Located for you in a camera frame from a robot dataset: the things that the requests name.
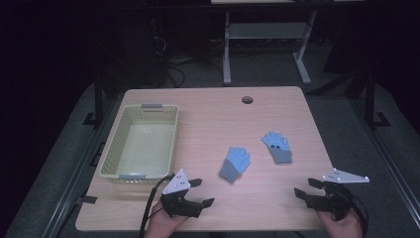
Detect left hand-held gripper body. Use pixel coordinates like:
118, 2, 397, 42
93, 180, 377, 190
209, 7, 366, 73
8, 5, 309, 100
159, 169, 204, 219

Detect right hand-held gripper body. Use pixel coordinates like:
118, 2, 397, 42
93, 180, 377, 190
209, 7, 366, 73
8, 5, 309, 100
306, 168, 370, 222

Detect plain blue knit glove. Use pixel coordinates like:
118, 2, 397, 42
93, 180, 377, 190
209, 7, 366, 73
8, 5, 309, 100
218, 146, 252, 184

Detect cream plastic basket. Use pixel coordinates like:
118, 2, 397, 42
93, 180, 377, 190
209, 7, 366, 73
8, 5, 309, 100
97, 103, 180, 185

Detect blue knit glove dark dots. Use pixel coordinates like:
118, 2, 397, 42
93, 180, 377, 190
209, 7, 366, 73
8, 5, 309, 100
261, 131, 294, 166

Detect person's right hand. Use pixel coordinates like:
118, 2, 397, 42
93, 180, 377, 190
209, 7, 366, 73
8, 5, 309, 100
316, 207, 365, 238

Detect person's left hand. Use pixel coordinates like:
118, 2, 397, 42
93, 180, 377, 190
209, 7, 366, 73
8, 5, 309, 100
144, 200, 189, 238

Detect dark tape strip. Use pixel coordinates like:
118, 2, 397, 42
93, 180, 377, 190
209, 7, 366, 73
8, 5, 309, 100
76, 195, 99, 205

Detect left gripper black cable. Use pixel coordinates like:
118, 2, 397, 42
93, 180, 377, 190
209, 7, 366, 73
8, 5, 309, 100
139, 173, 176, 238

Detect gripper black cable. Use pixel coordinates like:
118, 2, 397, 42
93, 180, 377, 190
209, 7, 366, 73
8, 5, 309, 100
350, 194, 369, 238
139, 173, 176, 238

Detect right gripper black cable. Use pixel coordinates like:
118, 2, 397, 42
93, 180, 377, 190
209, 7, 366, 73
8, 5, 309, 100
350, 194, 369, 238

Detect aluminium floor rail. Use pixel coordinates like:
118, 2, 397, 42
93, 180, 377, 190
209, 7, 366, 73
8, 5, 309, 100
42, 98, 117, 238
350, 98, 420, 230

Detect black stand post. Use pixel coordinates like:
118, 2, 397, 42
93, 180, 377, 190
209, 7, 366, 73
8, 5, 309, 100
82, 72, 105, 128
364, 71, 392, 131

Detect tangle of floor cables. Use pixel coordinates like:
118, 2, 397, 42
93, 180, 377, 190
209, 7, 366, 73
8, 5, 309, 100
152, 36, 226, 89

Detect grey metal desk frame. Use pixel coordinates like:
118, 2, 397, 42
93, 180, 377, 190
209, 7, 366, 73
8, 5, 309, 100
222, 9, 318, 86

